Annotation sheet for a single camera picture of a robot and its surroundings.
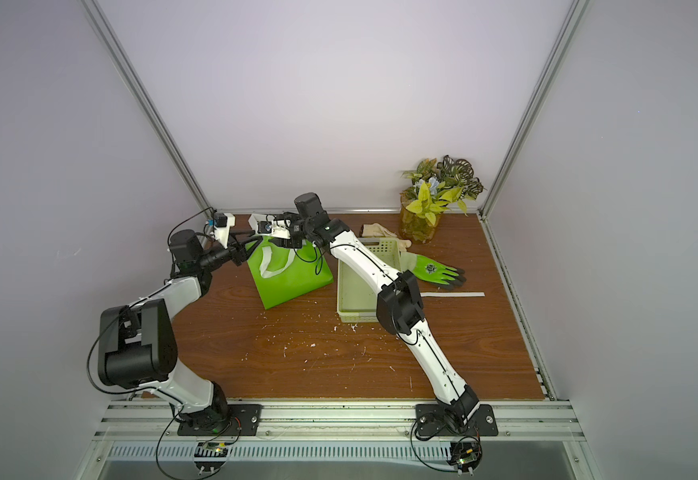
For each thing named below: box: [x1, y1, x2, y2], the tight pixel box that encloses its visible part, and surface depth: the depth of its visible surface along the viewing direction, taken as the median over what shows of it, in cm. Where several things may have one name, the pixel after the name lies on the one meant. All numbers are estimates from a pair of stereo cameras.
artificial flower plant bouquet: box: [400, 155, 486, 226], surface depth 97 cm
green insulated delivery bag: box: [246, 236, 334, 310], surface depth 89 cm
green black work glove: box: [399, 251, 467, 290], surface depth 102 cm
